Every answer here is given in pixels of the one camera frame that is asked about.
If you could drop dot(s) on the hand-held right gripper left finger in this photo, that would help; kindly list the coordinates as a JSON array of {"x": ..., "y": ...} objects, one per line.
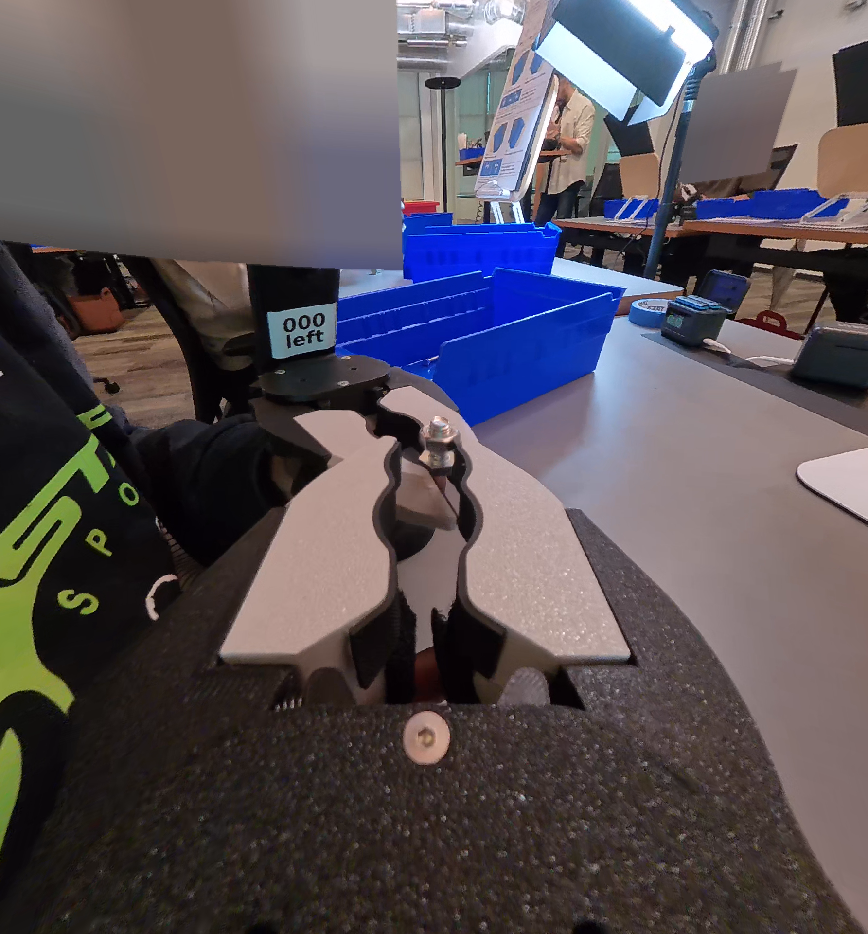
[{"x": 310, "y": 576}]

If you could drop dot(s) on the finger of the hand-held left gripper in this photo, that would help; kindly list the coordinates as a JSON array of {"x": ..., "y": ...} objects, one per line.
[
  {"x": 419, "y": 405},
  {"x": 331, "y": 434}
]

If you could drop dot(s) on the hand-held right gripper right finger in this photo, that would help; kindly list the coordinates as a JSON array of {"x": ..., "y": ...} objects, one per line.
[{"x": 543, "y": 576}]

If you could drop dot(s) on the short steel hex bolt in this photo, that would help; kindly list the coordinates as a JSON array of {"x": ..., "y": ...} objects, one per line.
[{"x": 437, "y": 458}]

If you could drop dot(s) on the blue plastic bin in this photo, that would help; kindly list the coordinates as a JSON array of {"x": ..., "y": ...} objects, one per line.
[
  {"x": 769, "y": 204},
  {"x": 426, "y": 222},
  {"x": 627, "y": 209},
  {"x": 477, "y": 252},
  {"x": 521, "y": 350}
]

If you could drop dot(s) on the person's left forearm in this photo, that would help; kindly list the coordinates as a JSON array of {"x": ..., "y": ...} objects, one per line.
[{"x": 207, "y": 481}]

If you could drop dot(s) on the person's right hand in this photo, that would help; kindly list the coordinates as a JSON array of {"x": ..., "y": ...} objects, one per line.
[{"x": 426, "y": 675}]

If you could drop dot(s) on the red plastic bin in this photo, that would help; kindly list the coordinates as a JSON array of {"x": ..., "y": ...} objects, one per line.
[{"x": 420, "y": 207}]

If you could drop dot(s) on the white poster stand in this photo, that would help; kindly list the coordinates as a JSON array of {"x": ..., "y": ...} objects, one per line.
[
  {"x": 857, "y": 489},
  {"x": 507, "y": 208}
]

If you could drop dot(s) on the brown bag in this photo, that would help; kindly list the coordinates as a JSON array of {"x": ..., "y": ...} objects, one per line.
[{"x": 98, "y": 314}]

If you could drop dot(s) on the blue masking tape roll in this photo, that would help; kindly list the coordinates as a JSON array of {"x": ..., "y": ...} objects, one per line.
[{"x": 649, "y": 314}]

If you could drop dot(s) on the instruction poster on tan board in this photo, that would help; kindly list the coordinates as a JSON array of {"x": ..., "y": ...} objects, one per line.
[{"x": 514, "y": 131}]

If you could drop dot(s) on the black battery charger case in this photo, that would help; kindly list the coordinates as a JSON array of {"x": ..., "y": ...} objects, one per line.
[{"x": 696, "y": 317}]

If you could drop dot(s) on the cardboard box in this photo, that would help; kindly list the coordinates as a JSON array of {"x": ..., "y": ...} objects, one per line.
[{"x": 642, "y": 175}]

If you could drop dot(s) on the black floor lamp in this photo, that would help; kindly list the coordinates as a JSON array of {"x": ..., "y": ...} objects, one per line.
[{"x": 445, "y": 84}]

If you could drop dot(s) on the black tripod pole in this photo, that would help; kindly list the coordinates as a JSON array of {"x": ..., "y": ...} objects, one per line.
[{"x": 671, "y": 190}]

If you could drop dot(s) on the wood-topped office desk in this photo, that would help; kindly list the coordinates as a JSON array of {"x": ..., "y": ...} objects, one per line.
[{"x": 769, "y": 232}]

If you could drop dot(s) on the studio light panel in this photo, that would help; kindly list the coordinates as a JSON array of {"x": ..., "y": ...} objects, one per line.
[{"x": 623, "y": 51}]

